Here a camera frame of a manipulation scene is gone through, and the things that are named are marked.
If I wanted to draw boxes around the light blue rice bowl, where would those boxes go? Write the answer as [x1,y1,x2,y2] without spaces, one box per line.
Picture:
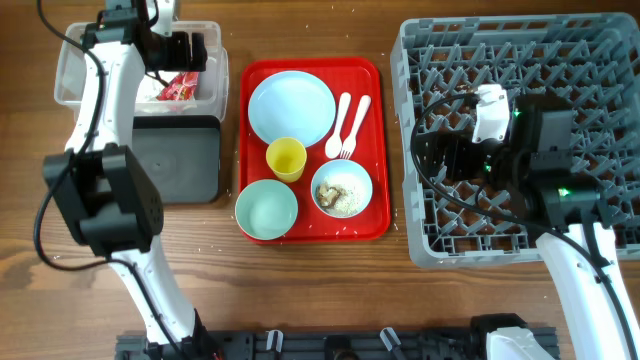
[311,159,373,219]

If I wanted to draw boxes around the rice and food scraps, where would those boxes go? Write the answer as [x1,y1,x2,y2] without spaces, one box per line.
[315,174,366,218]

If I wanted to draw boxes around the mint green bowl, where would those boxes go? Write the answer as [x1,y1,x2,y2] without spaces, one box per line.
[235,179,299,241]

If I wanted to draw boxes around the grey dishwasher rack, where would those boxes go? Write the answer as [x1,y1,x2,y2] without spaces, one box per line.
[390,13,639,268]

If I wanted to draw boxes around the yellow plastic cup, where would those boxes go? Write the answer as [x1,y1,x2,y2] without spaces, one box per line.
[266,137,307,183]

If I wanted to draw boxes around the white plastic spoon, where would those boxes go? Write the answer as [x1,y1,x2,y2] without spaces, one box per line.
[325,92,352,159]

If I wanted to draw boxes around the red snack wrapper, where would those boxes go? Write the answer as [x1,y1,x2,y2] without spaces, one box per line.
[156,72,200,101]

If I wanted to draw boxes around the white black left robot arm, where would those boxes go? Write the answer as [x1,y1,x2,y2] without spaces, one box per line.
[33,0,222,359]

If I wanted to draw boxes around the white plastic fork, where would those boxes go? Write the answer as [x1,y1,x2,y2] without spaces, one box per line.
[339,95,372,159]

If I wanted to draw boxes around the black food waste tray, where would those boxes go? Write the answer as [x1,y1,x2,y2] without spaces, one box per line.
[132,115,221,205]

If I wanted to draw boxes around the white crumpled tissue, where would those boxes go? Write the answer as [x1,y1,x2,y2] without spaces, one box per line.
[136,71,181,102]

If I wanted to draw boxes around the red serving tray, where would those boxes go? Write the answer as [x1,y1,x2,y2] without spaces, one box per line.
[238,57,391,245]

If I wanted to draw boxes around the light blue plate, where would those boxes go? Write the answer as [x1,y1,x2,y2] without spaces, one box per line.
[248,70,337,147]

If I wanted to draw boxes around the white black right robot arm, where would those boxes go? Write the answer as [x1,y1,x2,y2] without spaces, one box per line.
[409,88,639,359]

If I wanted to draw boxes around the clear plastic waste bin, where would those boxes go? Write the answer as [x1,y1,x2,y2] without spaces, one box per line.
[54,21,229,120]

